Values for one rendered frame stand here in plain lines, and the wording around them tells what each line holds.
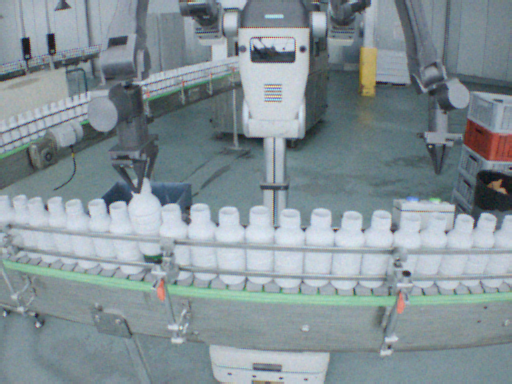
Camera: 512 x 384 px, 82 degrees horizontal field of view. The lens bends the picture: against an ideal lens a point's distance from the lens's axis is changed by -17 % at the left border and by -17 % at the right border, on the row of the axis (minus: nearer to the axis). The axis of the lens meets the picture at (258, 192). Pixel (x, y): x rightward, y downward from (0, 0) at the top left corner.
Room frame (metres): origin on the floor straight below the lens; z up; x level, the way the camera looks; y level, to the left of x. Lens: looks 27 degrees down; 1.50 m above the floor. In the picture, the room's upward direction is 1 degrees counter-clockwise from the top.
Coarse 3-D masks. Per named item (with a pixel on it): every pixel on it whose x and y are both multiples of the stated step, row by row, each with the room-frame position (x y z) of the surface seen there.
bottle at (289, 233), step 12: (288, 216) 0.60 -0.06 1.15; (288, 228) 0.56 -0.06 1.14; (300, 228) 0.58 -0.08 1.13; (276, 240) 0.57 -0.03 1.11; (288, 240) 0.55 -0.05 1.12; (300, 240) 0.56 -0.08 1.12; (276, 252) 0.57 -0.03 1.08; (288, 252) 0.55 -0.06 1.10; (300, 252) 0.56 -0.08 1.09; (276, 264) 0.57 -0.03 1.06; (288, 264) 0.55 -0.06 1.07; (300, 264) 0.56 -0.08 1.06
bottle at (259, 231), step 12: (252, 216) 0.58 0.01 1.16; (264, 216) 0.58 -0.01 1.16; (252, 228) 0.58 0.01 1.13; (264, 228) 0.58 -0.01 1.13; (252, 240) 0.57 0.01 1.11; (264, 240) 0.57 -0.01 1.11; (252, 252) 0.57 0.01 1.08; (264, 252) 0.57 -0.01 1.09; (252, 264) 0.57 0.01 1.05; (264, 264) 0.57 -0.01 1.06
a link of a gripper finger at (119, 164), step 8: (112, 160) 0.58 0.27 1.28; (120, 160) 0.58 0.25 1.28; (128, 160) 0.58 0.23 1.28; (136, 160) 0.59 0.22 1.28; (144, 160) 0.59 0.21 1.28; (120, 168) 0.59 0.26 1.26; (136, 168) 0.58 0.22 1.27; (144, 168) 0.59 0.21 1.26; (120, 176) 0.59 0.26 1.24; (128, 176) 0.60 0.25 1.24; (128, 184) 0.60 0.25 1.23; (136, 192) 0.60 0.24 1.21
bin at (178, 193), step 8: (120, 184) 1.22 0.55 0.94; (152, 184) 1.21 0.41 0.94; (160, 184) 1.20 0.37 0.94; (168, 184) 1.20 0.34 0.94; (176, 184) 1.19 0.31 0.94; (184, 184) 1.19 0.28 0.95; (112, 192) 1.17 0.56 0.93; (120, 192) 1.22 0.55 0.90; (128, 192) 1.22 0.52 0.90; (152, 192) 1.21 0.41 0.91; (160, 192) 1.20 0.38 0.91; (168, 192) 1.20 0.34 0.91; (176, 192) 1.19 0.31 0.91; (184, 192) 1.11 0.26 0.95; (104, 200) 1.10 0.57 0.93; (112, 200) 1.15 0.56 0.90; (120, 200) 1.21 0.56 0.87; (128, 200) 1.22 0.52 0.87; (160, 200) 1.20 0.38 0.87; (168, 200) 1.20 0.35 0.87; (176, 200) 1.20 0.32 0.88; (184, 200) 1.10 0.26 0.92; (184, 208) 1.09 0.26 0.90
